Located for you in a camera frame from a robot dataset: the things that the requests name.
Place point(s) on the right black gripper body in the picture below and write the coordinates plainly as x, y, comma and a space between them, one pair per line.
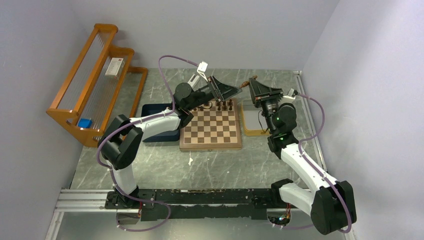
270, 97

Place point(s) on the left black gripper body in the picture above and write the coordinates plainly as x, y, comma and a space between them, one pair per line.
213, 84

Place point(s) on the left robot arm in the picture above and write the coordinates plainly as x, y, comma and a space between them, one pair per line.
119, 144

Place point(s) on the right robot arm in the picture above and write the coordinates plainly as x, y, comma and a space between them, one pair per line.
330, 203

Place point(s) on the wooden chess board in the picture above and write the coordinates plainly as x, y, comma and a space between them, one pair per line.
211, 129

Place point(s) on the yellow metal tin tray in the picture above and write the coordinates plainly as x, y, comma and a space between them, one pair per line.
254, 124

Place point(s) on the white plastic clip device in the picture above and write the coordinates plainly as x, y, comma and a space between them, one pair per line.
193, 80

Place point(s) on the blue plastic tray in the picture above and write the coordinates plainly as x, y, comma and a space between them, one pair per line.
167, 136

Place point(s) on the white red small box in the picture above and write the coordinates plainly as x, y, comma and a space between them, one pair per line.
115, 67

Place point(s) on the orange wooden rack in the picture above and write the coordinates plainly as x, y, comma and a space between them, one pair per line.
87, 93

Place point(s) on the blue small box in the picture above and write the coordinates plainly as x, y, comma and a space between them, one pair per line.
85, 123

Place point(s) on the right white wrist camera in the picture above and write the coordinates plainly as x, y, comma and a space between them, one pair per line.
291, 95

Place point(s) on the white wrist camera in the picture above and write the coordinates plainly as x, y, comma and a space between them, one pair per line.
201, 69
291, 95

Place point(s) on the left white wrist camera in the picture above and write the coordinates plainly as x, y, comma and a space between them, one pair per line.
201, 69

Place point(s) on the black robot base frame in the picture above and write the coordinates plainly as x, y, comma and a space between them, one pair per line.
158, 204

